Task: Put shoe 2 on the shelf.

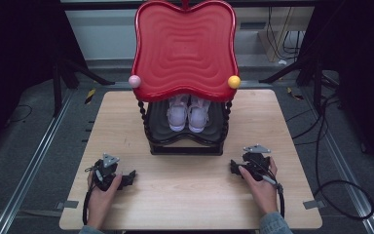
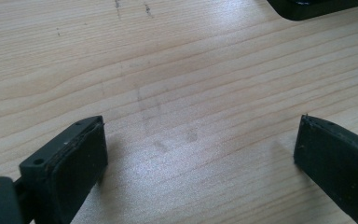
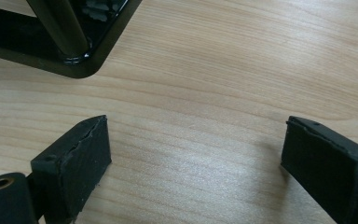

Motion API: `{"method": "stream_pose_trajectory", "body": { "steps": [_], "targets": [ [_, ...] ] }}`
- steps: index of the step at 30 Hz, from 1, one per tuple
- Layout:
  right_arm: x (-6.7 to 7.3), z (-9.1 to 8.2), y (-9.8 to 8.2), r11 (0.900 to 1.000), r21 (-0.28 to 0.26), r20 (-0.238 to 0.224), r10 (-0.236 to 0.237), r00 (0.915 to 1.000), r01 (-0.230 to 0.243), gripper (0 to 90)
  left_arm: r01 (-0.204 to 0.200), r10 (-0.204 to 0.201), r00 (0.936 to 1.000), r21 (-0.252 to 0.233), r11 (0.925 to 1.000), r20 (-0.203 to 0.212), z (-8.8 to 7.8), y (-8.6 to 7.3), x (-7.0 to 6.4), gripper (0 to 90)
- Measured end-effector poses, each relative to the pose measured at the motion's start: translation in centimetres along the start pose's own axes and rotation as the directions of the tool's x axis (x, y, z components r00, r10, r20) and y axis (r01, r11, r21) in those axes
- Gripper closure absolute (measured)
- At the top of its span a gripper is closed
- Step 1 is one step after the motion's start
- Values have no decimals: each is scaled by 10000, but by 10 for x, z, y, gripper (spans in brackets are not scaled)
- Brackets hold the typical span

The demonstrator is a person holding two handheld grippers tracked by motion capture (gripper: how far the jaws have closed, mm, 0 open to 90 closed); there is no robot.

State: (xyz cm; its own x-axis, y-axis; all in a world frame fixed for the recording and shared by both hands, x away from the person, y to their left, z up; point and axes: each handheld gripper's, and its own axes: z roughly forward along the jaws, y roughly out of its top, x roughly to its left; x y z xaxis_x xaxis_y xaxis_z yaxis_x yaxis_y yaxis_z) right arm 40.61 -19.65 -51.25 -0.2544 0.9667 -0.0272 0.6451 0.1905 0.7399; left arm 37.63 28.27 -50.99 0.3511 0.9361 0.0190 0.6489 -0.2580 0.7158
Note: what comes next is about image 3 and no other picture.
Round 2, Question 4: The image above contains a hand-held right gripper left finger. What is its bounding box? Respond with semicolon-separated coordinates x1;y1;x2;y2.
30;114;113;224

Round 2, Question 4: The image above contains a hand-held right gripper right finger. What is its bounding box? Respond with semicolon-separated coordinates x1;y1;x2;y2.
281;115;358;224

